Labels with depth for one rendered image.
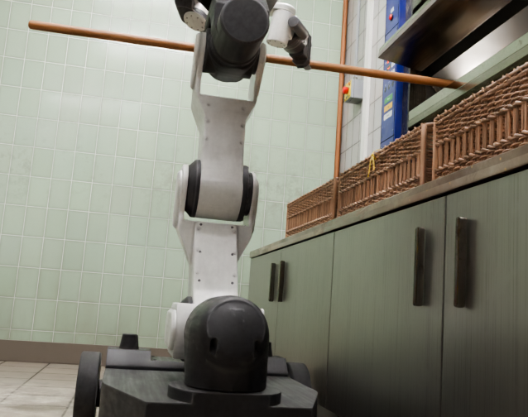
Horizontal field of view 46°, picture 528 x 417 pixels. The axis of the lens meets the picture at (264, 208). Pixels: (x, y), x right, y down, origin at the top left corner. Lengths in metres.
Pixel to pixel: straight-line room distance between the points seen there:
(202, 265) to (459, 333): 0.66
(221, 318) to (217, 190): 0.45
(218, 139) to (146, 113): 1.86
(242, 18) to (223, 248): 0.53
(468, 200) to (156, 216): 2.41
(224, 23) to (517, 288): 0.86
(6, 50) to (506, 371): 3.04
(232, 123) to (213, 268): 0.37
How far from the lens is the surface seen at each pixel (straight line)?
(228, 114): 1.58
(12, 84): 3.48
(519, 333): 0.90
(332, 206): 1.86
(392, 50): 2.64
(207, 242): 1.49
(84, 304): 3.26
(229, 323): 1.13
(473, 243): 1.00
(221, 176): 1.51
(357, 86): 3.27
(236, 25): 1.45
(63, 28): 2.21
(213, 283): 1.44
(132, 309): 3.25
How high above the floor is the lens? 0.34
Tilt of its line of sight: 9 degrees up
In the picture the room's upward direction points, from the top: 4 degrees clockwise
